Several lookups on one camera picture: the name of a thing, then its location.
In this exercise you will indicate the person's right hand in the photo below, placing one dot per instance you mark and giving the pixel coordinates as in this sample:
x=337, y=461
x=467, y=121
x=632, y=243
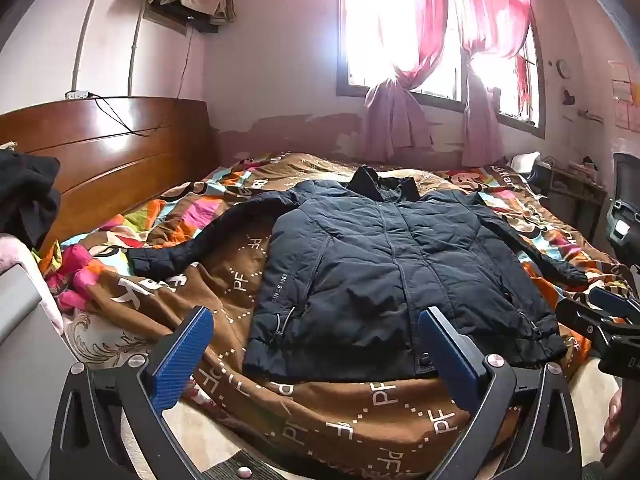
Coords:
x=612, y=425

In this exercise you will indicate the black cloth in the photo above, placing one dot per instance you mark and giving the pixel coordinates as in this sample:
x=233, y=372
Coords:
x=25, y=195

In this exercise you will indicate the brown wall box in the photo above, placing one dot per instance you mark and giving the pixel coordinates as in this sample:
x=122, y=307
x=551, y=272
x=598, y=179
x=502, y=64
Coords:
x=165, y=21

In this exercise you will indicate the dark navy padded jacket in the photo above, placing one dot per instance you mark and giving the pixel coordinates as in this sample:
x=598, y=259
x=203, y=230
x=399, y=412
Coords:
x=375, y=260

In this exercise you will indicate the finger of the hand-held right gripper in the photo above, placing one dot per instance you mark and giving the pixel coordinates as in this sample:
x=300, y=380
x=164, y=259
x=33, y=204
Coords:
x=585, y=322
x=615, y=302

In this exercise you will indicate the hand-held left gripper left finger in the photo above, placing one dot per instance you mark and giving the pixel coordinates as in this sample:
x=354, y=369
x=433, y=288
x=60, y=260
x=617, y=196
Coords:
x=181, y=360

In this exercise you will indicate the dark bag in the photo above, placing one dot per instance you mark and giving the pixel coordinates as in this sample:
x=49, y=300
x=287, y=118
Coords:
x=540, y=177

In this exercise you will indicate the white power strip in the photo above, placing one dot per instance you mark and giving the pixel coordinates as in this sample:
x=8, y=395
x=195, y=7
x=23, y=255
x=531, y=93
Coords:
x=77, y=94

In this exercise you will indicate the round wall clock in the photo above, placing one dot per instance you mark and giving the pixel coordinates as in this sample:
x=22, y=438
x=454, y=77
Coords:
x=563, y=69

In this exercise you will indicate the cluttered desk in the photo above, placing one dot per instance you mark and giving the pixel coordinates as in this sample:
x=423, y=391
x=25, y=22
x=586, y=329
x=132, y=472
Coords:
x=575, y=190

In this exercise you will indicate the white wall pipe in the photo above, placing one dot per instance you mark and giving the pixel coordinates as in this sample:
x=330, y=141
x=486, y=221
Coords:
x=84, y=35
x=134, y=55

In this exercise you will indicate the small wall shelf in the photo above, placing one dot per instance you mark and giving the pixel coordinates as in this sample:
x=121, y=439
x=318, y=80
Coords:
x=590, y=116

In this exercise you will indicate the wooden headboard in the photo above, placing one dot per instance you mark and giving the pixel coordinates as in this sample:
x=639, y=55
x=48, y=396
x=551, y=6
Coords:
x=100, y=150

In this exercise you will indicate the black wall device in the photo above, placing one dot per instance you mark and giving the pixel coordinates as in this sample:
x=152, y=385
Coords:
x=204, y=26

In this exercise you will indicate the colourful printed blanket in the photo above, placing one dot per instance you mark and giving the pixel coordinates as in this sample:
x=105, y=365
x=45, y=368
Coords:
x=310, y=410

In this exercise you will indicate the wall poster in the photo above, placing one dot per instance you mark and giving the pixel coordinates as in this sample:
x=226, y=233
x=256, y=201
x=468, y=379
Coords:
x=625, y=95

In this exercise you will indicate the window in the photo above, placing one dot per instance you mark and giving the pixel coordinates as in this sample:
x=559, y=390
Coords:
x=452, y=77

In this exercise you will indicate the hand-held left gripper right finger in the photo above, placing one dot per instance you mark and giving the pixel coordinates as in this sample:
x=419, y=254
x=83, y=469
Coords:
x=450, y=360

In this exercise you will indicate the pink plush toy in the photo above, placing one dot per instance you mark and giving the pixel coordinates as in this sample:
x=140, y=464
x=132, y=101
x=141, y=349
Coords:
x=75, y=272

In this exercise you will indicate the white pillow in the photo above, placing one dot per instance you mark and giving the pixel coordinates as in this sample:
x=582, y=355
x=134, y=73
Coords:
x=522, y=162

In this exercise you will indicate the black office chair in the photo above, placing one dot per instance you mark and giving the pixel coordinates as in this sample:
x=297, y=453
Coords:
x=625, y=180

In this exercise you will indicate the pink curtain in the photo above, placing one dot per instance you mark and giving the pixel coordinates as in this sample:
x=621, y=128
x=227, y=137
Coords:
x=480, y=125
x=395, y=115

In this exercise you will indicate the cream floral bedsheet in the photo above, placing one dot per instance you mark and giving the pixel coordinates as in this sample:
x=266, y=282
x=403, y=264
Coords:
x=100, y=335

